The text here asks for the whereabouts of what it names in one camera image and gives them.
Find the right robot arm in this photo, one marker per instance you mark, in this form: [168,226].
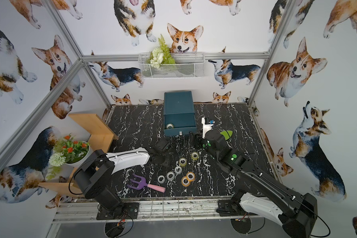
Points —
[294,212]

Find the green toy trowel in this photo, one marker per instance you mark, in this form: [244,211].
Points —
[227,134]

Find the teal drawer cabinet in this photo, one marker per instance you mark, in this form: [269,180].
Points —
[178,102]

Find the wooden corner shelf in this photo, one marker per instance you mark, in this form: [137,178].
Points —
[101,137]

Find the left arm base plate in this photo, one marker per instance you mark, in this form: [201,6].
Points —
[127,210]

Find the teal top drawer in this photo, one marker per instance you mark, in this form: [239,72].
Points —
[184,124]

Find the white wire wall basket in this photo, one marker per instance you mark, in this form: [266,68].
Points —
[186,66]

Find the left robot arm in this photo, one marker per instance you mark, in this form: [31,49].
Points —
[93,175]

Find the purple pink toy rake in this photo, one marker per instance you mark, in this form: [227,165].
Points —
[141,183]

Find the clear white tape roll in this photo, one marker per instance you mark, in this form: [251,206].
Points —
[178,170]
[170,176]
[161,179]

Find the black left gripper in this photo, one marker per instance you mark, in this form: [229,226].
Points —
[161,157]

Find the orange tape roll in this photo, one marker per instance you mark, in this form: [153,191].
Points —
[185,182]
[190,176]

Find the green fern white flowers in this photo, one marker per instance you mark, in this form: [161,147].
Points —
[160,55]

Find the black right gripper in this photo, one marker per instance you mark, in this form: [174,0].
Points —
[198,140]

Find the yellow-green tape roll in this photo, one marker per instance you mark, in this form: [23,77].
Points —
[194,156]
[170,126]
[182,162]

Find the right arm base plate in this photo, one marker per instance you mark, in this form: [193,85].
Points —
[231,207]

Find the potted red flower plant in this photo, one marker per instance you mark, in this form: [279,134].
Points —
[67,151]

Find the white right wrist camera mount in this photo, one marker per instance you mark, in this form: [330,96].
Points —
[207,125]

